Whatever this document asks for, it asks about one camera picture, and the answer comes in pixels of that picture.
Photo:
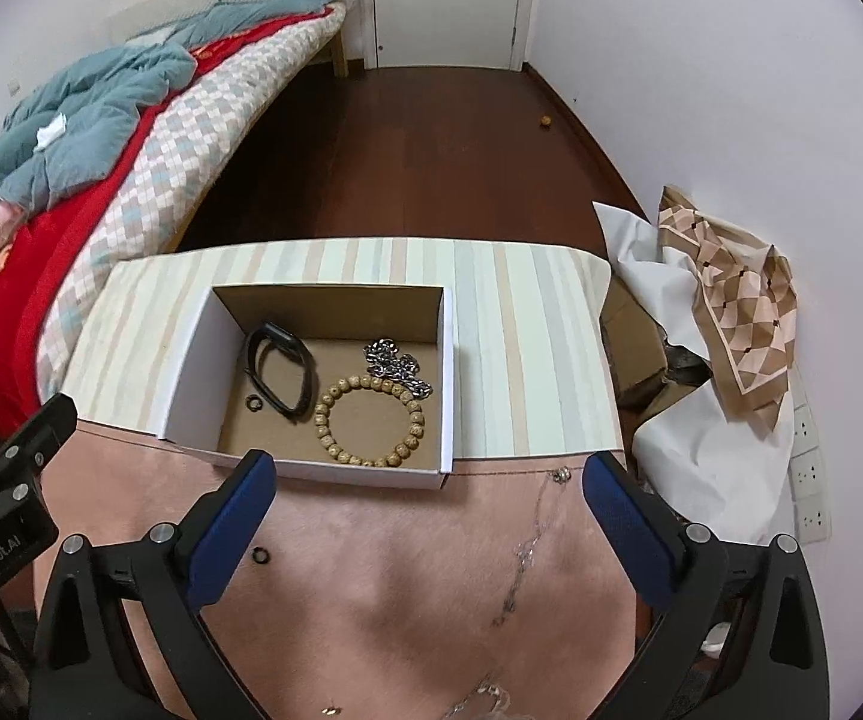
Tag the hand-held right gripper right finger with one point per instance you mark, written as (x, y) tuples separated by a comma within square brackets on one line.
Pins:
[(626, 540)]

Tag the white cardboard box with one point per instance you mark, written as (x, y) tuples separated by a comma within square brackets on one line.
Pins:
[(191, 367)]

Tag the white tissue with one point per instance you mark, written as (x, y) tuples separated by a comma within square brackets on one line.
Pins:
[(51, 131)]

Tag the bed with blankets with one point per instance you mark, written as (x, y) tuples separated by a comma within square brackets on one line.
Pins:
[(49, 255)]

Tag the black wristband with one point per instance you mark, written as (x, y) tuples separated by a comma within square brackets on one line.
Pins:
[(310, 376)]

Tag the striped tablecloth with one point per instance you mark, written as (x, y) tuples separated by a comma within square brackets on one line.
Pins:
[(521, 330)]

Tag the white sheet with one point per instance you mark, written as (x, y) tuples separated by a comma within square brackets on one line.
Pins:
[(708, 465)]

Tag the white door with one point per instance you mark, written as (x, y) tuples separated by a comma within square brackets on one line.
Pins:
[(446, 0)]

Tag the pink garment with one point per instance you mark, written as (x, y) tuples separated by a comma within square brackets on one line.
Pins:
[(4, 225)]

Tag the blue quilt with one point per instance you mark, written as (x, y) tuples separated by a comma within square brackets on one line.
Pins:
[(94, 105)]

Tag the white wall power sockets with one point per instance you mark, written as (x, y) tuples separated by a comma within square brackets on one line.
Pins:
[(810, 472)]

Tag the checked mattress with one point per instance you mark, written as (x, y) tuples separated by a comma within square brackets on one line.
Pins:
[(199, 135)]

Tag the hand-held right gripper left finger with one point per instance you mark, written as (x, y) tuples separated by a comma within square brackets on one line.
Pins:
[(232, 540)]

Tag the pink mat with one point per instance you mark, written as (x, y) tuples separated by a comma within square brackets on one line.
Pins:
[(401, 600)]

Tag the brown cardboard boxes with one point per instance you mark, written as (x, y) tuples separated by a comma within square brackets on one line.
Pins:
[(633, 345)]

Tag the brown patterned scarf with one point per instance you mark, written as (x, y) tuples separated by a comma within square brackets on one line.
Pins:
[(738, 292)]

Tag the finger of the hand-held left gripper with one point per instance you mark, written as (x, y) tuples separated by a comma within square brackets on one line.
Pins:
[(38, 439)]

